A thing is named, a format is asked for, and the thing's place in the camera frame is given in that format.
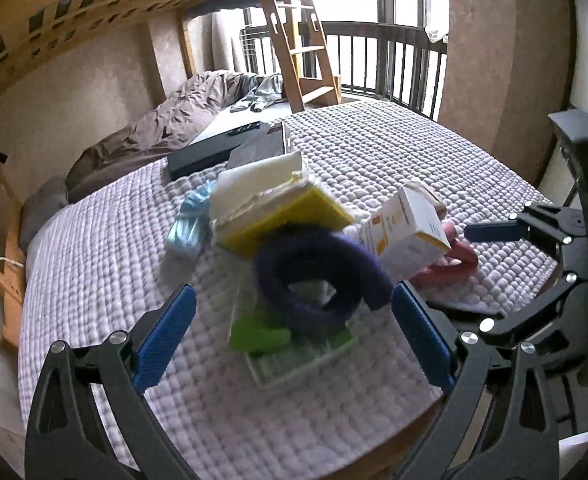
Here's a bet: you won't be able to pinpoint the purple foam ring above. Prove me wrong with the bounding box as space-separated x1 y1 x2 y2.
251 230 392 333

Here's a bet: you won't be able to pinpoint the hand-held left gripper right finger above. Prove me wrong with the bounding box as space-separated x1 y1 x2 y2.
390 280 561 480

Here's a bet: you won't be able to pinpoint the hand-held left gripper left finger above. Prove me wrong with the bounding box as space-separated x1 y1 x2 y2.
24 284 199 480

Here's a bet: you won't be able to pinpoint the brown duvet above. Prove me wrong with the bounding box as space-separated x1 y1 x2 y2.
66 71 275 201

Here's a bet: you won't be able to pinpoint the dark laptop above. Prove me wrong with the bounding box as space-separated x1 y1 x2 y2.
226 121 292 172

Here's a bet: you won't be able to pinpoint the black flat box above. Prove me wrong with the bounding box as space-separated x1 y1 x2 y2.
166 121 275 181

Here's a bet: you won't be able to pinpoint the wooden bunk bed frame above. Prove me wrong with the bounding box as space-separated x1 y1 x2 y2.
0 0 275 351

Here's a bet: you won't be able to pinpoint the grey crumpled clothes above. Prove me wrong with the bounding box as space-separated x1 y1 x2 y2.
230 72 289 113

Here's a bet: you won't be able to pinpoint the white box with orange print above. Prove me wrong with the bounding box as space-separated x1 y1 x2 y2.
356 183 452 281

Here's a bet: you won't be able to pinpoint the green toy in clear package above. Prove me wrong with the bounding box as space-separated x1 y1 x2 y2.
226 285 357 388

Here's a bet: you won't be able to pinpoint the yellow and white box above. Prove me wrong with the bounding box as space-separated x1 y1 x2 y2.
209 152 357 262

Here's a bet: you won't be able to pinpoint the light blue plastic packet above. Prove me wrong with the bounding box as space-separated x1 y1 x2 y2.
166 182 219 261

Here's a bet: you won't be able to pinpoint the white hanging cloth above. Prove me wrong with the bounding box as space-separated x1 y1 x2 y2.
424 0 450 43

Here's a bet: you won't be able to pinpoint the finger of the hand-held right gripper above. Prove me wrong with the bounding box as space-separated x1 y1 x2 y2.
424 255 588 351
464 201 587 261

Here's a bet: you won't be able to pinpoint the wooden ladder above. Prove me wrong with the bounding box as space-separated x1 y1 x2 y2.
248 0 342 113

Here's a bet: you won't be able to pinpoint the grey pillow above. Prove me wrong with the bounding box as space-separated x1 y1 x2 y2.
20 176 70 253

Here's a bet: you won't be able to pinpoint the pink plastic object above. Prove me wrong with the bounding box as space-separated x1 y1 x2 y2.
409 222 477 291

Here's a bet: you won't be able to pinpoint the dark balcony railing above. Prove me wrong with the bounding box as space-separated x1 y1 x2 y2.
241 20 447 121

